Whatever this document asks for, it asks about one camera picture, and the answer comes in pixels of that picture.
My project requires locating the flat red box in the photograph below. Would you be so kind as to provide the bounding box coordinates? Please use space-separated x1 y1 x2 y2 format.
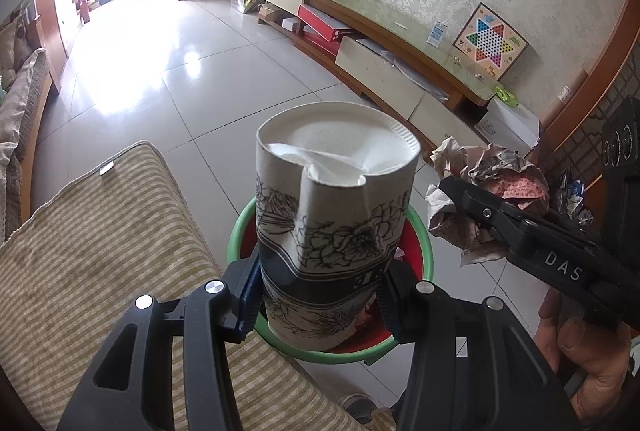
298 3 353 42

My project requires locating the star checkers board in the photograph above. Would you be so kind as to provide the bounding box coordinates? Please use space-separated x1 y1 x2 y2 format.
452 2 531 80

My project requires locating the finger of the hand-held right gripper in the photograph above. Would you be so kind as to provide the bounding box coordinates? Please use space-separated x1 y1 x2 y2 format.
439 176 532 258

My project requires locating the wooden television cabinet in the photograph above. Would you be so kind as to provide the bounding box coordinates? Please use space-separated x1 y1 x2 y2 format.
260 0 506 124

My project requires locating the floral paper cup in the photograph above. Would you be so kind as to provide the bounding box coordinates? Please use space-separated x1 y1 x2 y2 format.
255 102 420 353

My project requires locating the green beige striped mat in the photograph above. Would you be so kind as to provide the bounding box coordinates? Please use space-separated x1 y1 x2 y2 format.
0 141 401 431

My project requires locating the beige striped sofa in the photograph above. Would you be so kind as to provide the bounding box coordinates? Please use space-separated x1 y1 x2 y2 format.
0 1 56 252

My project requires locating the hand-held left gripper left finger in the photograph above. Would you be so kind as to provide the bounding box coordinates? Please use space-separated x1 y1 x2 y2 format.
57 257 262 431

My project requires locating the red bucket with green rim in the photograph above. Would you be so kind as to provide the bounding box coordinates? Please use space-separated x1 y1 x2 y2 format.
226 196 435 366

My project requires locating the brown cushion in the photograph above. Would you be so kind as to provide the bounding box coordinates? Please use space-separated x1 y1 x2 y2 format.
0 11 33 86

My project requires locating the small blue card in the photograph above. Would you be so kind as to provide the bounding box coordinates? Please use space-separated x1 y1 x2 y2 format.
426 20 451 48

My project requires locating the large white box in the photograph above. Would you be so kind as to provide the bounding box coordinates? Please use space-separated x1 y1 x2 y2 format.
474 97 541 156

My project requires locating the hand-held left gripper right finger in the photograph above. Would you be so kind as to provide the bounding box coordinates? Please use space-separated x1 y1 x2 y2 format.
377 265 583 431

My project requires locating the silver foil wrapper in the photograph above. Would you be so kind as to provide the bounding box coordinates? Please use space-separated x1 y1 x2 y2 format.
555 168 593 227

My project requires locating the person's right hand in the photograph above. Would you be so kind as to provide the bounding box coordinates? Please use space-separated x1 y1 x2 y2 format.
532 286 636 427

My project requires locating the pink paper box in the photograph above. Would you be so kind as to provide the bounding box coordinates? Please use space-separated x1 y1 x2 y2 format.
426 136 551 267

